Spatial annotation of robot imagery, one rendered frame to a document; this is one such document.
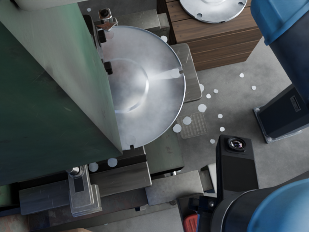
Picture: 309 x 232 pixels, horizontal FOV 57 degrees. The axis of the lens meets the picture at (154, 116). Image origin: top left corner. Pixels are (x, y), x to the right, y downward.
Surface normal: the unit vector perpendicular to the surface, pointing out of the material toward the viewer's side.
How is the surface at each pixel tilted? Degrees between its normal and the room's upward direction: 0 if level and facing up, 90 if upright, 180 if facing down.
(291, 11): 55
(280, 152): 0
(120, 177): 0
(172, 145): 0
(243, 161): 35
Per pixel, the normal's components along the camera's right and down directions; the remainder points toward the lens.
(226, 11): 0.00, -0.25
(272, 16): -0.89, 0.26
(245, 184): 0.07, -0.76
